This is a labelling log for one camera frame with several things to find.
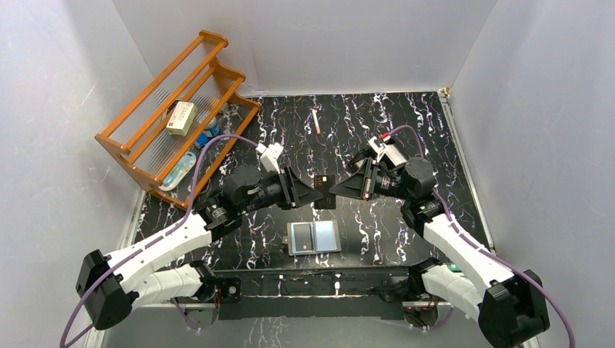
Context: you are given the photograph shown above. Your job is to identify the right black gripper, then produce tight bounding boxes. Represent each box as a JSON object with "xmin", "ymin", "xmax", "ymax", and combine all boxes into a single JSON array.
[{"xmin": 329, "ymin": 157, "xmax": 413, "ymax": 201}]

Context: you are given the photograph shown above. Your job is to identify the black VIP card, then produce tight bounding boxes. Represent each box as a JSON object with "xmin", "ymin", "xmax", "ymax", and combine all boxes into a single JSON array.
[{"xmin": 291, "ymin": 223, "xmax": 314, "ymax": 254}]

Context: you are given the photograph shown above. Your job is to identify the silver metal card holder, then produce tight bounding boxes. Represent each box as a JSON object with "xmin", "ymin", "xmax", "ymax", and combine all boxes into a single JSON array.
[{"xmin": 282, "ymin": 220, "xmax": 342, "ymax": 256}]

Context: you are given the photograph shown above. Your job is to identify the black card tray box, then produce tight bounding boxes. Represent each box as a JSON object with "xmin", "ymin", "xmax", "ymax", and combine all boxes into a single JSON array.
[{"xmin": 368, "ymin": 136, "xmax": 408, "ymax": 170}]

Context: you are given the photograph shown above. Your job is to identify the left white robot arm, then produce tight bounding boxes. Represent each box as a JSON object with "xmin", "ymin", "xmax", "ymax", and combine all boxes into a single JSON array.
[{"xmin": 75, "ymin": 165, "xmax": 322, "ymax": 330}]

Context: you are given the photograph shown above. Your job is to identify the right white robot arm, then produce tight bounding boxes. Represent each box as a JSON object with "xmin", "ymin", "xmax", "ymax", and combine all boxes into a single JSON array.
[{"xmin": 329, "ymin": 153, "xmax": 550, "ymax": 347}]

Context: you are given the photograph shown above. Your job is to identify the white card stack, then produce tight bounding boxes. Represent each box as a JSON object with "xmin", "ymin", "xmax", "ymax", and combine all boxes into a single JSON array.
[{"xmin": 379, "ymin": 144, "xmax": 408, "ymax": 170}]

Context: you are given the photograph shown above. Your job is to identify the pink white pen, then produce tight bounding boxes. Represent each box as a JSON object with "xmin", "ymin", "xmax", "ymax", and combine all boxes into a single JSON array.
[{"xmin": 310, "ymin": 109, "xmax": 321, "ymax": 135}]

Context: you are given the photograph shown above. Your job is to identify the blue small bottle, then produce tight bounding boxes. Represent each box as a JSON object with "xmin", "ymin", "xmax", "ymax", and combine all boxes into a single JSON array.
[{"xmin": 194, "ymin": 117, "xmax": 220, "ymax": 149}]

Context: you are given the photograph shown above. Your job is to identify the light blue blister pack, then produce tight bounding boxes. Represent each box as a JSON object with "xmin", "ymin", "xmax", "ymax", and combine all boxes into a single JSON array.
[{"xmin": 159, "ymin": 151, "xmax": 197, "ymax": 191}]

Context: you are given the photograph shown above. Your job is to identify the orange wooden shelf rack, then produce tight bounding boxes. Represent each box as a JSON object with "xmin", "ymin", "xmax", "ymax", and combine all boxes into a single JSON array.
[{"xmin": 95, "ymin": 30, "xmax": 260, "ymax": 208}]

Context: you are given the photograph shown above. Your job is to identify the cream medicine box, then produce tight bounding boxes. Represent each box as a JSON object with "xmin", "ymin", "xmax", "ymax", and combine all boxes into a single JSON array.
[{"xmin": 166, "ymin": 101, "xmax": 197, "ymax": 136}]

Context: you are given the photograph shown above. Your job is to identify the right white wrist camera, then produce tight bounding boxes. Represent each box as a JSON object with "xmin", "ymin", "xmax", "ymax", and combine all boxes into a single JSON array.
[{"xmin": 368, "ymin": 133, "xmax": 392, "ymax": 162}]

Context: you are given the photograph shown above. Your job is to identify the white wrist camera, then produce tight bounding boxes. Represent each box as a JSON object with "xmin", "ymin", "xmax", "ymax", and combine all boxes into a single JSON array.
[
  {"xmin": 256, "ymin": 142, "xmax": 284, "ymax": 174},
  {"xmin": 368, "ymin": 133, "xmax": 392, "ymax": 162}
]

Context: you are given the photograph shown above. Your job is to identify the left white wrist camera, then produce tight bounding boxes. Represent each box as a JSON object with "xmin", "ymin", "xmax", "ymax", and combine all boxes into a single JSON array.
[{"xmin": 256, "ymin": 142, "xmax": 284, "ymax": 174}]

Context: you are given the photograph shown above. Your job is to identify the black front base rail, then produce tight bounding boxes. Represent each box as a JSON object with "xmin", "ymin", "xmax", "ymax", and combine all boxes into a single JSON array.
[{"xmin": 220, "ymin": 266, "xmax": 421, "ymax": 320}]

